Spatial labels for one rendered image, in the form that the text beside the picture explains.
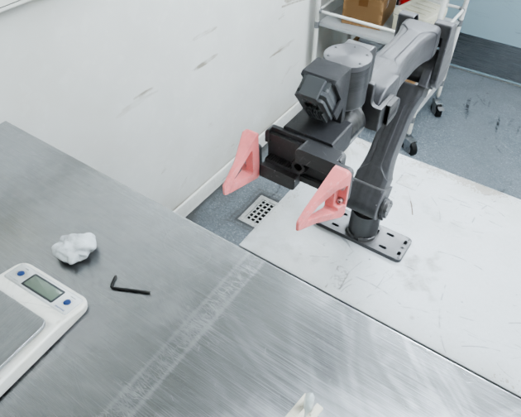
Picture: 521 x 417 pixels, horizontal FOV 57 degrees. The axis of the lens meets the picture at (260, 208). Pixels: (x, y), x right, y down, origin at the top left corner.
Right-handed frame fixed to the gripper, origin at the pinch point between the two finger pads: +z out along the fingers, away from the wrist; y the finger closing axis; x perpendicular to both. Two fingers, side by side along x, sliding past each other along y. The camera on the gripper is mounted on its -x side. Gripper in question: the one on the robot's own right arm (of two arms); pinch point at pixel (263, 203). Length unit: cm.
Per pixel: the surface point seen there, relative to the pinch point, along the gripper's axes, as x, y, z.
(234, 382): 40.2, -2.8, 4.7
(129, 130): 69, -100, -60
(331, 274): 40.5, -0.2, -24.2
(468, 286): 41, 23, -37
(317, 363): 40.3, 6.9, -6.1
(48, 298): 37, -40, 12
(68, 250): 37, -46, 3
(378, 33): 77, -63, -196
